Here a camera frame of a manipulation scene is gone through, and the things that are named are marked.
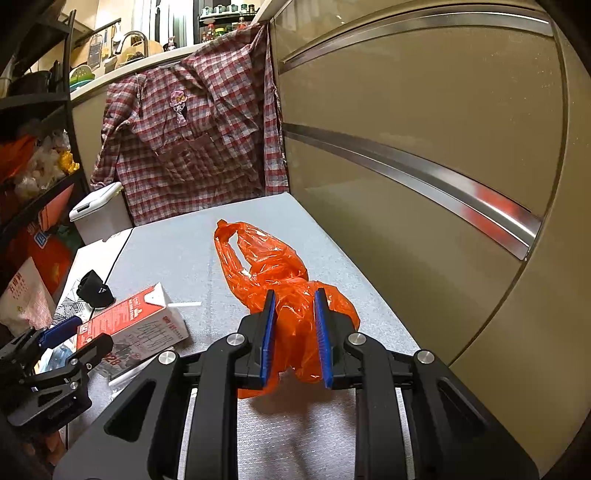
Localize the large orange sack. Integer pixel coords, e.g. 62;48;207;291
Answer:
9;222;75;296

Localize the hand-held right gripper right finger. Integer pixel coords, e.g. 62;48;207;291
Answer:
314;287;541;480

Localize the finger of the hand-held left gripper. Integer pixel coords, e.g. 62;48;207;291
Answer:
0;316;83;376
23;333;114;389

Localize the steel kitchen faucet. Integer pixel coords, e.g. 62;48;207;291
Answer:
114;31;149;57

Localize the orange plastic bag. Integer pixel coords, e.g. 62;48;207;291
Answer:
213;219;361;400

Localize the black pot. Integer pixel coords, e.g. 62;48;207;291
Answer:
9;69;51;95

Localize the white plastic bags bundle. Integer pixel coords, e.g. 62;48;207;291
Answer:
14;134;70;199

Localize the black white patterned paper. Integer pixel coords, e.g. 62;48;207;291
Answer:
51;291;93;333

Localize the white kitchen countertop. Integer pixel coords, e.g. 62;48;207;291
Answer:
69;0;296;100

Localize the black strap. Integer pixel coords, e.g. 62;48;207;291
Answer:
76;270;115;309

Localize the black spice rack with bottles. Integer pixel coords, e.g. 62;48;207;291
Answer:
198;2;259;44

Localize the red white milk carton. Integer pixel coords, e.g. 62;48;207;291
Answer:
76;282;202;365

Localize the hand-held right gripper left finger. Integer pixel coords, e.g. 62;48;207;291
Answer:
53;290;278;480

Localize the orange bag with white net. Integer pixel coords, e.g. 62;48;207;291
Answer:
0;134;38;183

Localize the white pink printed bag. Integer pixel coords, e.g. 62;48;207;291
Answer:
0;256;54;337

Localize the wooden cutting board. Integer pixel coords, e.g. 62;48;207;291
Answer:
117;39;164;63

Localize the white cardboard sheet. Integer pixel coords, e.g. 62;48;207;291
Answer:
55;228;134;324

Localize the black shelf rack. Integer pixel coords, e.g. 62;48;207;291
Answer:
0;9;90;296

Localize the red plaid shirt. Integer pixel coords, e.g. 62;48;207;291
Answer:
90;23;289;227

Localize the beige drawer cabinet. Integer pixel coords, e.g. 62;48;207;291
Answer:
265;0;583;462

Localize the white lidded bin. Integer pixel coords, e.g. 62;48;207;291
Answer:
69;181;134;245

